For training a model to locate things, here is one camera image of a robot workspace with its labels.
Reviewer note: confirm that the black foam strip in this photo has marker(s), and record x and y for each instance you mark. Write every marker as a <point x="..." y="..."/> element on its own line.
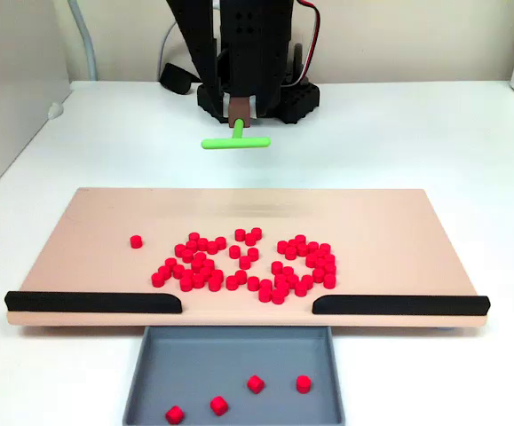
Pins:
<point x="398" y="305"/>
<point x="83" y="302"/>

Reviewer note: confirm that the peach flat board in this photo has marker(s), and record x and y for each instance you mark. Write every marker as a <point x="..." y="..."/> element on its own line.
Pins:
<point x="372" y="222"/>

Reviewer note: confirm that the small white knob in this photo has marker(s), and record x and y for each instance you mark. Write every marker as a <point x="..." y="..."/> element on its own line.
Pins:
<point x="55" y="110"/>

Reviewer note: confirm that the red cylindrical granule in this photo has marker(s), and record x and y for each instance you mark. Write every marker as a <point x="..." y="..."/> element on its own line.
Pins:
<point x="321" y="264"/>
<point x="320" y="254"/>
<point x="186" y="284"/>
<point x="288" y="271"/>
<point x="290" y="253"/>
<point x="313" y="247"/>
<point x="253" y="253"/>
<point x="216" y="276"/>
<point x="283" y="247"/>
<point x="205" y="272"/>
<point x="245" y="262"/>
<point x="198" y="280"/>
<point x="157" y="279"/>
<point x="300" y="289"/>
<point x="253" y="283"/>
<point x="240" y="234"/>
<point x="136" y="241"/>
<point x="292" y="280"/>
<point x="174" y="415"/>
<point x="329" y="280"/>
<point x="303" y="384"/>
<point x="277" y="267"/>
<point x="256" y="233"/>
<point x="208" y="265"/>
<point x="306" y="281"/>
<point x="194" y="237"/>
<point x="187" y="277"/>
<point x="178" y="271"/>
<point x="329" y="259"/>
<point x="200" y="257"/>
<point x="164" y="271"/>
<point x="319" y="274"/>
<point x="302" y="249"/>
<point x="214" y="284"/>
<point x="292" y="244"/>
<point x="300" y="240"/>
<point x="325" y="249"/>
<point x="311" y="259"/>
<point x="197" y="265"/>
<point x="255" y="384"/>
<point x="212" y="247"/>
<point x="231" y="282"/>
<point x="278" y="296"/>
<point x="234" y="251"/>
<point x="192" y="245"/>
<point x="264" y="294"/>
<point x="180" y="250"/>
<point x="280" y="280"/>
<point x="330" y="269"/>
<point x="187" y="255"/>
<point x="220" y="242"/>
<point x="240" y="277"/>
<point x="171" y="263"/>
<point x="219" y="405"/>
<point x="266" y="286"/>
<point x="282" y="288"/>
<point x="250" y="240"/>
<point x="202" y="243"/>

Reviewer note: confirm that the green T-shaped pusher tool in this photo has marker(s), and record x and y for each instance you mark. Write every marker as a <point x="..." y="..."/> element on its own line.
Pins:
<point x="239" y="143"/>

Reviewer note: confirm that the grey shallow tray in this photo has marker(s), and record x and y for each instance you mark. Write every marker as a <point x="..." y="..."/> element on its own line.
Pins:
<point x="239" y="355"/>

